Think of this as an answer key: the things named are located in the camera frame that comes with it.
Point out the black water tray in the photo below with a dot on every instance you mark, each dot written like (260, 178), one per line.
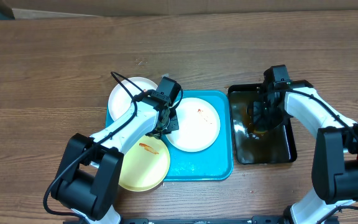
(252, 147)

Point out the white plate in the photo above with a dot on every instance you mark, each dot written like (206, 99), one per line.
(119, 101)
(199, 125)

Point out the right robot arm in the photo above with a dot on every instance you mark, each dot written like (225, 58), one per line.
(335, 163)

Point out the blue plastic tray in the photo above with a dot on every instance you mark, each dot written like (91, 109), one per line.
(214, 163)

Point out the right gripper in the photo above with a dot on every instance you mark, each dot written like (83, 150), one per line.
(263, 122)

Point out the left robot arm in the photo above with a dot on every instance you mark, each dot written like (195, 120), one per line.
(87, 178)

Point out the yellow plate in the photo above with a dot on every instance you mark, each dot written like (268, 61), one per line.
(145, 165)

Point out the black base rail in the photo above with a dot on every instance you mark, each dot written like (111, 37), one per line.
(263, 219)

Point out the green orange sponge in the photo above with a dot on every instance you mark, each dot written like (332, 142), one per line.
(259, 129)

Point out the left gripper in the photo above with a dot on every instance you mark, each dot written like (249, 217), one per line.
(174, 126)

